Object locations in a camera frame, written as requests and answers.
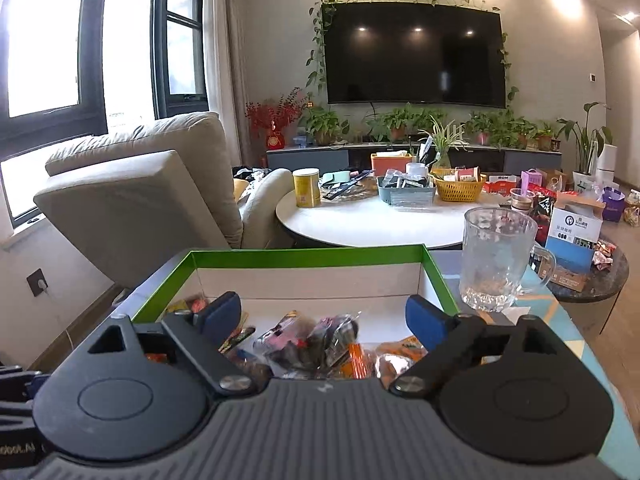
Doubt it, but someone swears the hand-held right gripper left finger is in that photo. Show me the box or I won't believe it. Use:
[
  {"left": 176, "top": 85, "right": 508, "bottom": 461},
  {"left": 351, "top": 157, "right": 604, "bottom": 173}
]
[{"left": 87, "top": 291, "right": 253, "bottom": 395}]

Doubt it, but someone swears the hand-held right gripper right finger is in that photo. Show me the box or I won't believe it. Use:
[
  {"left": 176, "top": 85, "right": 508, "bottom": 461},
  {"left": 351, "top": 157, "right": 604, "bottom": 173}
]
[{"left": 389, "top": 295, "right": 561, "bottom": 397}]

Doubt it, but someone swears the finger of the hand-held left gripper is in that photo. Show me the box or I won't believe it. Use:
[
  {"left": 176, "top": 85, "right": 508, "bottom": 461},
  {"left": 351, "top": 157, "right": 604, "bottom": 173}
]
[{"left": 0, "top": 364, "right": 51, "bottom": 403}]

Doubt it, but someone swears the pile of snack packets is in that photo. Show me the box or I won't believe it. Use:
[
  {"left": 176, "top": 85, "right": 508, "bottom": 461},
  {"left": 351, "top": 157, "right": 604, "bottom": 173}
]
[{"left": 162, "top": 297, "right": 433, "bottom": 386}]

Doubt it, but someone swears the green cardboard box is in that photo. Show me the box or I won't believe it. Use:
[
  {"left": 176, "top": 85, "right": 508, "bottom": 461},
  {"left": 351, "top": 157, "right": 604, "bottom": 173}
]
[{"left": 131, "top": 243, "right": 461, "bottom": 386}]

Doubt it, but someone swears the glass mug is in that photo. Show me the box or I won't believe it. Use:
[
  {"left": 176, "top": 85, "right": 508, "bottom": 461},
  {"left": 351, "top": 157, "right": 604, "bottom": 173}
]
[{"left": 459, "top": 206, "right": 557, "bottom": 313}]

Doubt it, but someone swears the round white table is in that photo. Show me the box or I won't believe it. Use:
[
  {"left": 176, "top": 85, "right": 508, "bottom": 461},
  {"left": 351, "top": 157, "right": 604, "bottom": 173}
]
[{"left": 275, "top": 179, "right": 507, "bottom": 251}]

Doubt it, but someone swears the blue plastic basket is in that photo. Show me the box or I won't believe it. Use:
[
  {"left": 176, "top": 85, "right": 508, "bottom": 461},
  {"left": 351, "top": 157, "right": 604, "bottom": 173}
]
[{"left": 376, "top": 170, "right": 437, "bottom": 207}]

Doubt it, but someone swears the yellow woven basket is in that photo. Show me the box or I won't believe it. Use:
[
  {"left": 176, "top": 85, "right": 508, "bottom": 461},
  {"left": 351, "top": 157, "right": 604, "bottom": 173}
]
[{"left": 430, "top": 168, "right": 487, "bottom": 203}]

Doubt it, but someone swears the yellow can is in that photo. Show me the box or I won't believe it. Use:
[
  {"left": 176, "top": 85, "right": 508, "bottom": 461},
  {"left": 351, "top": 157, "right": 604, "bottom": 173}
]
[{"left": 292, "top": 168, "right": 322, "bottom": 209}]

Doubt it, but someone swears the beige armchair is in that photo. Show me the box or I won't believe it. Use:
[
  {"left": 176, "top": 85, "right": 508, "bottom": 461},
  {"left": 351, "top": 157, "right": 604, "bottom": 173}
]
[{"left": 32, "top": 111, "right": 296, "bottom": 292}]

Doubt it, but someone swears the striped tablecloth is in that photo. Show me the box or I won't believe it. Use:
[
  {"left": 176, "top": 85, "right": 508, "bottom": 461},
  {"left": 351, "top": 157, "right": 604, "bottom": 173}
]
[{"left": 112, "top": 247, "right": 640, "bottom": 480}]

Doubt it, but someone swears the blue white carton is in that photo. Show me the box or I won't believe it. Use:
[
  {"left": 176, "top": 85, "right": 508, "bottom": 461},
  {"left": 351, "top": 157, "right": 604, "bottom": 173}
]
[{"left": 545, "top": 192, "right": 608, "bottom": 292}]

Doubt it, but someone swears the red snack bag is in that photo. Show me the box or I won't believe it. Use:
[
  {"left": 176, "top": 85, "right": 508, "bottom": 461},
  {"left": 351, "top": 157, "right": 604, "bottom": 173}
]
[{"left": 529, "top": 185, "right": 559, "bottom": 247}]

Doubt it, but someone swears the orange tissue box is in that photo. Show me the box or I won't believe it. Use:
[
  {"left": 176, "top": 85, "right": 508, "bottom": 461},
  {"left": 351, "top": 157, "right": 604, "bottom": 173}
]
[{"left": 370, "top": 152, "right": 414, "bottom": 178}]

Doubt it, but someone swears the spider plant in vase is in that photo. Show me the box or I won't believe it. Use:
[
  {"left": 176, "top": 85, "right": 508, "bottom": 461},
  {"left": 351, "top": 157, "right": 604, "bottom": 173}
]
[{"left": 417, "top": 117, "right": 469, "bottom": 171}]

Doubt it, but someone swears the pink box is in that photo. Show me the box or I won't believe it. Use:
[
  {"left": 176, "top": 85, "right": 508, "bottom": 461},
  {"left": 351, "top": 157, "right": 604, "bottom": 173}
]
[{"left": 520, "top": 169, "right": 545, "bottom": 194}]

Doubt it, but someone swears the dark television cabinet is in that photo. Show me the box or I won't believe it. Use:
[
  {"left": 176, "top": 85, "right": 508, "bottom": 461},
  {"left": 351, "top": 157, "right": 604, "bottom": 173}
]
[{"left": 266, "top": 142, "right": 563, "bottom": 177}]

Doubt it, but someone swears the small dark round table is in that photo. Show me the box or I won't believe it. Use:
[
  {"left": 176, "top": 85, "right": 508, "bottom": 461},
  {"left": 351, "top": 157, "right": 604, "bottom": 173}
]
[{"left": 547, "top": 237, "right": 630, "bottom": 304}]

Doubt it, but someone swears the red flower arrangement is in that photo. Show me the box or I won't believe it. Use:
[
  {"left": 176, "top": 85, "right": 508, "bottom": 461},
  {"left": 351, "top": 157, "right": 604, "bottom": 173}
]
[{"left": 245, "top": 89, "right": 308, "bottom": 161}]

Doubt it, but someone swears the tall leafy plant white pot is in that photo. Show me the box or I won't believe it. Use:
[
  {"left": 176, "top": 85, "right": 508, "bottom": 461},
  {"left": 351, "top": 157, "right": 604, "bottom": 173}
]
[{"left": 556, "top": 101, "right": 618, "bottom": 190}]

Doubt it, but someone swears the row of potted plants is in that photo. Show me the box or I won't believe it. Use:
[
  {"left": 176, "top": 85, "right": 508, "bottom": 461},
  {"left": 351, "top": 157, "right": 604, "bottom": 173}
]
[{"left": 300, "top": 105, "right": 558, "bottom": 151}]

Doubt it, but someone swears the purple gift bag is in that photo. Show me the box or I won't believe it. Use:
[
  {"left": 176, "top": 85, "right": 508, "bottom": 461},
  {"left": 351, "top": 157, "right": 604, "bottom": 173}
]
[{"left": 601, "top": 186, "right": 624, "bottom": 223}]

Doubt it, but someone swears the beige curtain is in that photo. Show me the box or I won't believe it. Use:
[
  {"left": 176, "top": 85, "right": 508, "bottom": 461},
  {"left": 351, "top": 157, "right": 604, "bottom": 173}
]
[{"left": 202, "top": 0, "right": 251, "bottom": 168}]

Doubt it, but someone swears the climbing vine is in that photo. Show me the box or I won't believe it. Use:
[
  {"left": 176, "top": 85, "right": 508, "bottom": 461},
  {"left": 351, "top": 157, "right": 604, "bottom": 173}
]
[{"left": 306, "top": 0, "right": 521, "bottom": 107}]

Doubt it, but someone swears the black television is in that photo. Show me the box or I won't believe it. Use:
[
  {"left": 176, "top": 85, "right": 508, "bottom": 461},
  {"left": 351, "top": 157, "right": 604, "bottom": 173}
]
[{"left": 321, "top": 1, "right": 507, "bottom": 109}]

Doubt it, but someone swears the narrow black framed window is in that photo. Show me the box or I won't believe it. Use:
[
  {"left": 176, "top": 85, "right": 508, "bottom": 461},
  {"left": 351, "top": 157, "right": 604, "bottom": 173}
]
[{"left": 151, "top": 0, "right": 209, "bottom": 121}]

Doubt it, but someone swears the large black framed window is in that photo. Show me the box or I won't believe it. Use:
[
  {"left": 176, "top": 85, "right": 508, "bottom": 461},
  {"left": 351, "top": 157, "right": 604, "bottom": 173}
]
[{"left": 0, "top": 0, "right": 109, "bottom": 242}]

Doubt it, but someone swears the wall socket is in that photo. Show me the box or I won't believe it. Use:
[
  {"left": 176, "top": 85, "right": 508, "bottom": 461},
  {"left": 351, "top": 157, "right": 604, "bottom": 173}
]
[{"left": 26, "top": 269, "right": 51, "bottom": 299}]

